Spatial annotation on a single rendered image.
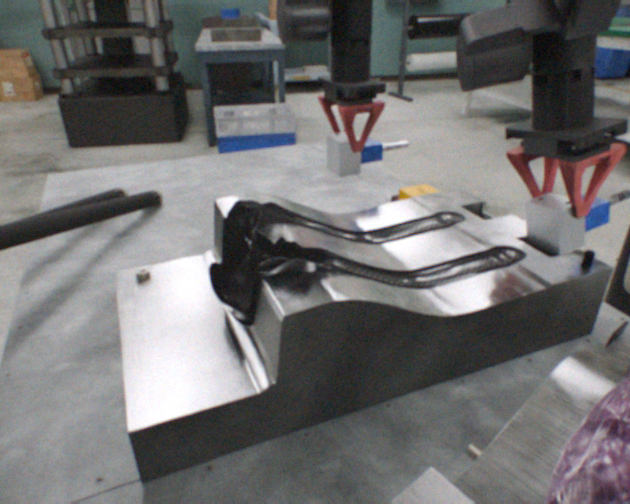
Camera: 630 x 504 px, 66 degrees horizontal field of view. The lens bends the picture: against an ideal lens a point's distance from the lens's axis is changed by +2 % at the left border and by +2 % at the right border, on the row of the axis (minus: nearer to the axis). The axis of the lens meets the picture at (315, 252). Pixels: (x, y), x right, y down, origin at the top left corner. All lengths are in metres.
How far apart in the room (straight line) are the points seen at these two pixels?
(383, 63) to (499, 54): 6.83
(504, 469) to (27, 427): 0.41
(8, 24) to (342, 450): 7.16
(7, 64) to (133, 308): 6.59
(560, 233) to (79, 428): 0.53
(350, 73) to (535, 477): 0.53
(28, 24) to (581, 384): 7.18
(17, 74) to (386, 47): 4.69
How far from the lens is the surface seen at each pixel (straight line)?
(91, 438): 0.51
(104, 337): 0.62
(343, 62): 0.70
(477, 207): 0.72
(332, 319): 0.40
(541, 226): 0.60
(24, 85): 7.04
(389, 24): 7.32
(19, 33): 7.37
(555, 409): 0.40
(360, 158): 0.74
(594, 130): 0.55
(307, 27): 0.68
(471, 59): 0.52
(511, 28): 0.52
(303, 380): 0.43
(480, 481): 0.36
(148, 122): 4.46
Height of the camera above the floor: 1.15
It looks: 29 degrees down
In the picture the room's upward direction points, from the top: 1 degrees counter-clockwise
